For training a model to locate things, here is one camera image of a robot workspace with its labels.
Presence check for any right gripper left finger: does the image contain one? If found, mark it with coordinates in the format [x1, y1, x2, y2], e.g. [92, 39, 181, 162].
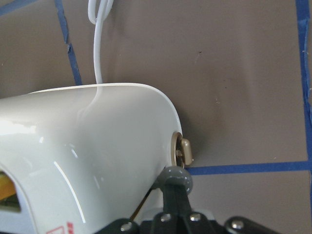
[163, 184, 175, 214]

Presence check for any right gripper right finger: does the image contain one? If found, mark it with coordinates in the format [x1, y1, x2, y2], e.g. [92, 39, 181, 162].
[175, 185, 192, 215]

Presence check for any white two-slot toaster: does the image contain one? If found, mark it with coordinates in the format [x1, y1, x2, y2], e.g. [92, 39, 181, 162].
[0, 83, 193, 234]

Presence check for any yellow toast slice in toaster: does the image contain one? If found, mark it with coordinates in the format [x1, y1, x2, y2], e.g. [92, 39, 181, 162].
[0, 174, 16, 200]

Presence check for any white toaster power cable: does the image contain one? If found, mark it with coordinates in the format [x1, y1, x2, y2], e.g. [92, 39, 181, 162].
[87, 0, 113, 86]

